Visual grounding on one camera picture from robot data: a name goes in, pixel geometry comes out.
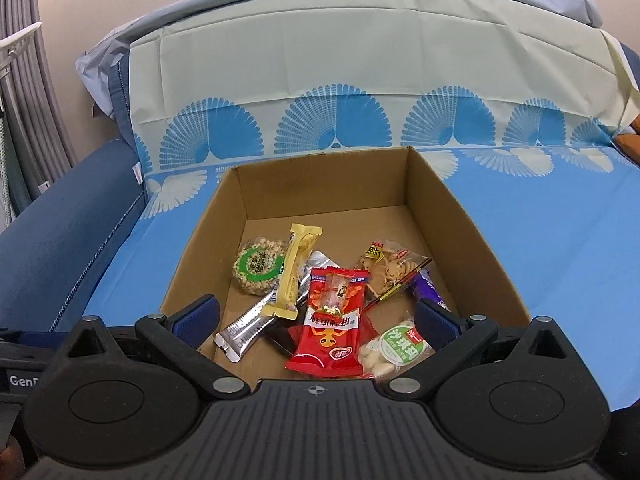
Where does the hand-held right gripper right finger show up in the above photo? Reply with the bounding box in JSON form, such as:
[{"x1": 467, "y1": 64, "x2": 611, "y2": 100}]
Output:
[{"x1": 387, "y1": 298, "x2": 567, "y2": 401}]

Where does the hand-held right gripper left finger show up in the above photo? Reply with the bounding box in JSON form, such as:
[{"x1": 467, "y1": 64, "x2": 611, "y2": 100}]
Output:
[{"x1": 62, "y1": 295, "x2": 251, "y2": 401}]

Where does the purple snack packet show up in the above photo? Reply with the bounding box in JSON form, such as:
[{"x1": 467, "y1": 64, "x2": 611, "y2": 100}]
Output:
[{"x1": 412, "y1": 269, "x2": 451, "y2": 313}]

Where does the green label white snack packet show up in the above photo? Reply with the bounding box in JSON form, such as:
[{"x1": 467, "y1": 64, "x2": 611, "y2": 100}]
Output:
[{"x1": 359, "y1": 317, "x2": 436, "y2": 380}]

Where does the silver snack bar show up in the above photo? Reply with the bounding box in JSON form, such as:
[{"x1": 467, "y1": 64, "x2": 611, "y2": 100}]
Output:
[{"x1": 214, "y1": 251, "x2": 341, "y2": 362}]

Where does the plain red snack packet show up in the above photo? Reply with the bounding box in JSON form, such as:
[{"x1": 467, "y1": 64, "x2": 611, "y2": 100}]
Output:
[{"x1": 287, "y1": 310, "x2": 379, "y2": 361}]

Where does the clear biscuit packet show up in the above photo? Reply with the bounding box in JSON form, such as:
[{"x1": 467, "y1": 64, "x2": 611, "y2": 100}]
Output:
[{"x1": 350, "y1": 239, "x2": 433, "y2": 308}]

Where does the round green label nut cake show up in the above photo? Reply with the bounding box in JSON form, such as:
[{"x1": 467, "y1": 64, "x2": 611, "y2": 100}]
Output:
[{"x1": 232, "y1": 237, "x2": 288, "y2": 296}]

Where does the black snack bar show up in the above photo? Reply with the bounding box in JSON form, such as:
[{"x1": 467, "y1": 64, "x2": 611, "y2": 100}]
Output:
[{"x1": 264, "y1": 325, "x2": 297, "y2": 358}]

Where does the small gold candy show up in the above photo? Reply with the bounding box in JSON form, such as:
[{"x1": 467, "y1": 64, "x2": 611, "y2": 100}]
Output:
[{"x1": 320, "y1": 269, "x2": 353, "y2": 311}]

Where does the yellow snack bar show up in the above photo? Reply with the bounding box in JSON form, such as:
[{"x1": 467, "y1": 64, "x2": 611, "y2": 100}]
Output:
[{"x1": 260, "y1": 223, "x2": 322, "y2": 320}]

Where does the red printed snack packet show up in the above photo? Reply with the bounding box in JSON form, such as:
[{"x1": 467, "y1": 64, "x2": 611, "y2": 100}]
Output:
[{"x1": 285, "y1": 267, "x2": 369, "y2": 378}]

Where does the brown cardboard box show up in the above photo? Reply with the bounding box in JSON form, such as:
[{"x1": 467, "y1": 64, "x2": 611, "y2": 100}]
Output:
[{"x1": 160, "y1": 146, "x2": 532, "y2": 396}]

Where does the light blue sheet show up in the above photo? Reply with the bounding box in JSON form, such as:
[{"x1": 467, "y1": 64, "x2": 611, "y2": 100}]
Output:
[{"x1": 75, "y1": 0, "x2": 606, "y2": 121}]

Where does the orange pillow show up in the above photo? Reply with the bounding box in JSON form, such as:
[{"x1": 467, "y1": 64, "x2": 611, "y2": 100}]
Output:
[{"x1": 612, "y1": 115, "x2": 640, "y2": 163}]

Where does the blue fan print cloth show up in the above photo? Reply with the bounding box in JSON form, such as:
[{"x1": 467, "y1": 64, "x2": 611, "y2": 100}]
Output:
[{"x1": 82, "y1": 0, "x2": 640, "y2": 408}]

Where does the grey curtain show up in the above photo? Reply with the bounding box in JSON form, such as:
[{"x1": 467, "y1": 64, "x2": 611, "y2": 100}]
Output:
[{"x1": 0, "y1": 0, "x2": 76, "y2": 201}]

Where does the white plastic frame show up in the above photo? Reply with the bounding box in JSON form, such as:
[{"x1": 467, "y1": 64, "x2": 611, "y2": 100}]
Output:
[{"x1": 0, "y1": 21, "x2": 45, "y2": 196}]

